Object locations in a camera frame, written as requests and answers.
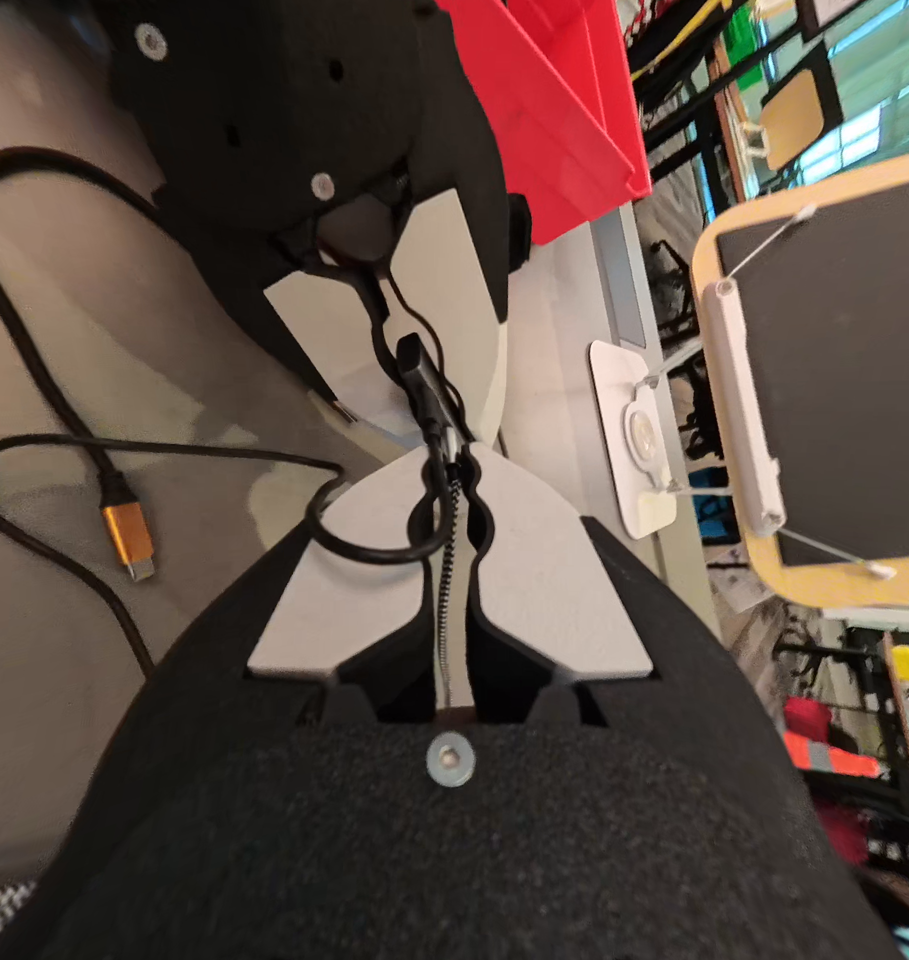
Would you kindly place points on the tan rounded board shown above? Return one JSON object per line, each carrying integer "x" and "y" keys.
{"x": 792, "y": 120}

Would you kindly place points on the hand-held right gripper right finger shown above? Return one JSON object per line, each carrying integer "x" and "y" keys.
{"x": 559, "y": 592}

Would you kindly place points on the orange striped cone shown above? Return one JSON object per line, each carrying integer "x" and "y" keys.
{"x": 837, "y": 757}

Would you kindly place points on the red plastic bin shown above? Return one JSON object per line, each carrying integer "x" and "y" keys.
{"x": 544, "y": 112}

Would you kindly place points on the red bag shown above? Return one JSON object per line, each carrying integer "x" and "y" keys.
{"x": 807, "y": 718}

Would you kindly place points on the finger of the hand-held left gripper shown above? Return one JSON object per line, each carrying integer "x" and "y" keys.
{"x": 327, "y": 330}
{"x": 462, "y": 300}

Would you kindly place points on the grey desk flap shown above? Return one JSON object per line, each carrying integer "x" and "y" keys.
{"x": 625, "y": 285}

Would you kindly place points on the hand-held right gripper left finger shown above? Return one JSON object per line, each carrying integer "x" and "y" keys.
{"x": 349, "y": 600}

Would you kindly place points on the grey usb hub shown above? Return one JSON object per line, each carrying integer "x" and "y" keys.
{"x": 417, "y": 367}

